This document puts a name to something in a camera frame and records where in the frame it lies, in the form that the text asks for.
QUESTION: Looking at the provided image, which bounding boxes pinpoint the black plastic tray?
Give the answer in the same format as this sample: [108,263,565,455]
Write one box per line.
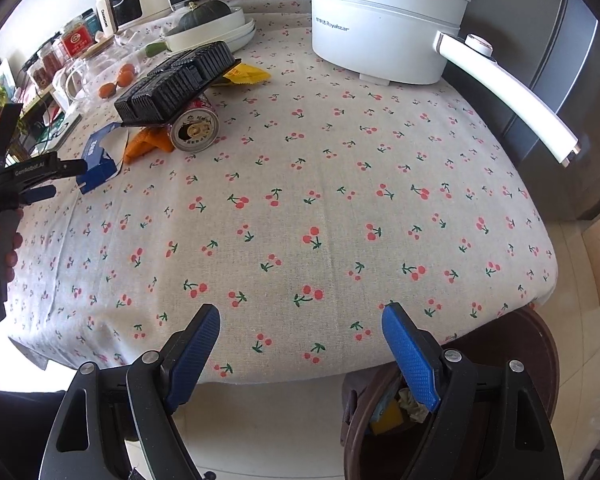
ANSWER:
[152,41,237,92]
[114,66,210,127]

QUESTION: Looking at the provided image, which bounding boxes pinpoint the person's dark pants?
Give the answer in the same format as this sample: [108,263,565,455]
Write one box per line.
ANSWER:
[0,389,68,480]

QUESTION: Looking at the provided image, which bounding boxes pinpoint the dark green pumpkin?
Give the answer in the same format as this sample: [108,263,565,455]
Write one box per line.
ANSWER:
[179,0,232,36]

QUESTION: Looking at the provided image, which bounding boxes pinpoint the glass jug wooden lid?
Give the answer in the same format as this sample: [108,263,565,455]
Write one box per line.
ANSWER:
[65,35,146,106]

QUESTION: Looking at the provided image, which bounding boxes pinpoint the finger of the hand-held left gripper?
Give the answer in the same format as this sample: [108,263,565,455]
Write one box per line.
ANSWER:
[47,157,89,181]
[17,184,57,207]

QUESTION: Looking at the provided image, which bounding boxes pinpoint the orange snack wrapper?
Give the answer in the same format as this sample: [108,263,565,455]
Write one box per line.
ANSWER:
[125,127,175,163]

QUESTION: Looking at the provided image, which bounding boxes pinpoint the light blue box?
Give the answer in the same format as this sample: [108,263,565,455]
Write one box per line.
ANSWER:
[372,392,400,422]

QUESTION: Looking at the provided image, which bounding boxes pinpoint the white tissue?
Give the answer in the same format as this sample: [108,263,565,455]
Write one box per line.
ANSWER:
[399,387,431,423]

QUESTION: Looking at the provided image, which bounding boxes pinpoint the grey refrigerator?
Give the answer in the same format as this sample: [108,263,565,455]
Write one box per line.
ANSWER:
[445,0,600,221]

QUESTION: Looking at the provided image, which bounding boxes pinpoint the cherry print tablecloth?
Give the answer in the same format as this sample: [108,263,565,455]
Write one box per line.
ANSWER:
[5,0,558,386]

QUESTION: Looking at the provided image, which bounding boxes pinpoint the glass spice jar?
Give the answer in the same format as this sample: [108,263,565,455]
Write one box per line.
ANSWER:
[30,57,48,91]
[40,42,63,73]

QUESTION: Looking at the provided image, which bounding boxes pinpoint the white electric pot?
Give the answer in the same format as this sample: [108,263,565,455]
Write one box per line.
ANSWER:
[309,0,581,167]

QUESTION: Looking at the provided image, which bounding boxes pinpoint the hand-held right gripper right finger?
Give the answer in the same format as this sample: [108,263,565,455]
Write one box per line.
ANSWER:
[381,302,566,480]

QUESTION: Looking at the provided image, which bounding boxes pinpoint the yellow snack packet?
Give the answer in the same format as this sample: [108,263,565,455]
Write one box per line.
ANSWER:
[221,59,272,87]

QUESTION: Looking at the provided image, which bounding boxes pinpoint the red label glass jar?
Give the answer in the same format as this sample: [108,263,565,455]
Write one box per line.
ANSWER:
[60,17,95,58]

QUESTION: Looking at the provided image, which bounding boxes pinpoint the red drink can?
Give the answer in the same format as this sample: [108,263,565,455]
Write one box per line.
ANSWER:
[169,95,221,153]

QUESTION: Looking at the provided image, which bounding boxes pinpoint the white plate stack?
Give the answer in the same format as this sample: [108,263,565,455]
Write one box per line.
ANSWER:
[225,16,257,56]

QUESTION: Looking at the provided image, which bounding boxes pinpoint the blue and white carton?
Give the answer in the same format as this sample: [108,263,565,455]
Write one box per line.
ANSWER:
[77,122,126,195]

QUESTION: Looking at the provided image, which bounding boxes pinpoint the person's left hand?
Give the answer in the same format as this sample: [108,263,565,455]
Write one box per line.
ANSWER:
[0,220,24,286]

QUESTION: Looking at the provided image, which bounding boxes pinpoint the white pan green handle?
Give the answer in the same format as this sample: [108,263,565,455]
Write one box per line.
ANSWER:
[145,6,246,58]

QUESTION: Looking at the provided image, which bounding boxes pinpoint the yellow sponge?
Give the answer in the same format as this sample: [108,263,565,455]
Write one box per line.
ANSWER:
[369,395,403,436]

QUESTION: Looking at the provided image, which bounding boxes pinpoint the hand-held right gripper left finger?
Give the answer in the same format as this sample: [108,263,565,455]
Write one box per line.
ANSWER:
[44,303,222,480]

